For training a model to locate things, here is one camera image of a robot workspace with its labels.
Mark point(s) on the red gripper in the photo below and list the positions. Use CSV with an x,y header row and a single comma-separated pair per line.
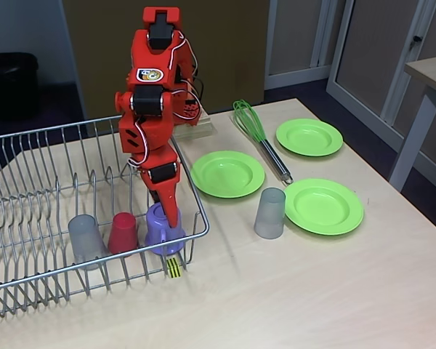
x,y
162,172

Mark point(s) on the purple plastic mug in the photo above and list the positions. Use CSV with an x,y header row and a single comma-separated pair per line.
x,y
156,221

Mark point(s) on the red plastic cup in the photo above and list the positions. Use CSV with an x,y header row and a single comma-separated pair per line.
x,y
123,232

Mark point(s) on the grey translucent plastic cup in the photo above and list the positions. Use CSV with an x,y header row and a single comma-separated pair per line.
x,y
87,236
270,214

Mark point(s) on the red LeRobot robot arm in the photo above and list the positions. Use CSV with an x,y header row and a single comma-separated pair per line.
x,y
141,51

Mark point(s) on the yellow black striped tape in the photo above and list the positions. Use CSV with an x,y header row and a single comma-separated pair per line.
x,y
174,268

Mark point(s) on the green plastic plate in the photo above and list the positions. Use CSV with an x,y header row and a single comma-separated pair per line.
x,y
321,207
305,136
236,171

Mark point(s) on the wooden base block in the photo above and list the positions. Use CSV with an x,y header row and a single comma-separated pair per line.
x,y
203,127

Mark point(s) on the brown cork board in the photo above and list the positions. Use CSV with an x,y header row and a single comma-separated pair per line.
x,y
94,36

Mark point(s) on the black waste bin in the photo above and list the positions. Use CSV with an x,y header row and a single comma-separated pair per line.
x,y
11,83

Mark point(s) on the grey tambour cabinet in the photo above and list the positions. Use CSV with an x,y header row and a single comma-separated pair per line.
x,y
294,36

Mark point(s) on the grey cabinet with lock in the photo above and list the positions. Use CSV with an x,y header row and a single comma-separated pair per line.
x,y
385,54

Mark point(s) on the beige side table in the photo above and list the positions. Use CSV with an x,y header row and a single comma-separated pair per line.
x,y
432,69

